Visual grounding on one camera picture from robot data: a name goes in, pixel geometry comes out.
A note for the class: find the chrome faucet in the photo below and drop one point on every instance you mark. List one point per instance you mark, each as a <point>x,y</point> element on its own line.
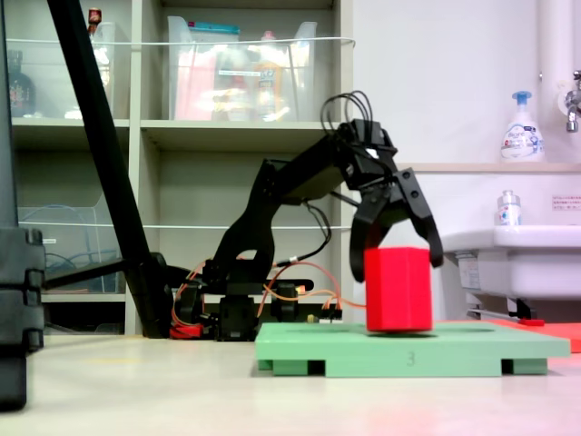
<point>573,106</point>

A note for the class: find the narrow clear plastic bin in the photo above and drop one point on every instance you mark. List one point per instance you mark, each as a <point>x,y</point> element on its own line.
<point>110,54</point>

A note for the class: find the white sink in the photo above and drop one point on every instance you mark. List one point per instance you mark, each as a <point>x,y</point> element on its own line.
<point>535,263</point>

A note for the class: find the green shape-hole board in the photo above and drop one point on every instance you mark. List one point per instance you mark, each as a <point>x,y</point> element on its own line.
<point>340,352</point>

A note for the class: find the large clear plastic bin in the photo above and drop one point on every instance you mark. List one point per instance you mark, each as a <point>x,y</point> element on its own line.
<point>299,82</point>

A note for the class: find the black tripod brace bar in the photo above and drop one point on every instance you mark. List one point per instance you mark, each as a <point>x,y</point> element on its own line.
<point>81,274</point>

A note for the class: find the dark round bottle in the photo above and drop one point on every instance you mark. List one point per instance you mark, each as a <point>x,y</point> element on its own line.
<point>20,91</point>

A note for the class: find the red flat mat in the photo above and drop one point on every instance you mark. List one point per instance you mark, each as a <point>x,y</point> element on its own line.
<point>563,333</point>

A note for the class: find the black tripod leg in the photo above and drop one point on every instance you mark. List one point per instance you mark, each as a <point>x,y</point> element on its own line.
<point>81,68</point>

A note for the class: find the red-print wall label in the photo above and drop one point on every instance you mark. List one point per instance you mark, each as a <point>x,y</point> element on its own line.
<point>567,203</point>

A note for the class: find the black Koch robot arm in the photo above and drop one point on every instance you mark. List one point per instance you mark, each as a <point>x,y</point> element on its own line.
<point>272,204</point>

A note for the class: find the sink sticker label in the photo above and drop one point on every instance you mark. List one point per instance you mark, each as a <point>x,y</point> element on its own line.
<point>469,272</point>

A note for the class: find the yellow-label bottle pink cap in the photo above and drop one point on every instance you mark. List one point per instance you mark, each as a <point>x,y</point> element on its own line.
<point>268,77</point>

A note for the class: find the small circuit board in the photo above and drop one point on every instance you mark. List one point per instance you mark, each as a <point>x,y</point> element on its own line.
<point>331,319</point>

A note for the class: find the red base clamp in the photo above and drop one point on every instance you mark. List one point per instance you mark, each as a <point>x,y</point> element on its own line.
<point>184,331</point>

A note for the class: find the blue-edged zip bag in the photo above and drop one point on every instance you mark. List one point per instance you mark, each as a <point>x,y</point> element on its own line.
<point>213,29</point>

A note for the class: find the beige shelf unit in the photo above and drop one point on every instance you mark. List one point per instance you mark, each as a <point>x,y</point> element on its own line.
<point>240,131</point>

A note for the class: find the brown bottle red cap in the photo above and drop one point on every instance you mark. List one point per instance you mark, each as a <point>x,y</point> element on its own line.
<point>94,18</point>

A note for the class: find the red octagonal pillar block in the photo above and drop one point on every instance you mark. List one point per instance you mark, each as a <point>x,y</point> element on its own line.
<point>398,290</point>

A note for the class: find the notched black stack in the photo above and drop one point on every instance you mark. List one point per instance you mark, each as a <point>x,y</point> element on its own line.
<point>20,281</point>

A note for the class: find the black table clamp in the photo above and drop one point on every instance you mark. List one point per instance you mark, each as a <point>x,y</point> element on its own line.
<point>288,300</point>

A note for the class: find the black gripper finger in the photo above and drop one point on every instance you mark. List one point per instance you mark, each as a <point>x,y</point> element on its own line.
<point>370,213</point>
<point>415,200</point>

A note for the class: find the small clear sanitizer bottle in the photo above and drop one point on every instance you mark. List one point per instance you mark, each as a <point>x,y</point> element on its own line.
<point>508,211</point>

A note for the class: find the white blue soap pump bottle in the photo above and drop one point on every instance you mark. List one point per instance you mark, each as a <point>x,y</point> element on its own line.
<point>522,136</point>

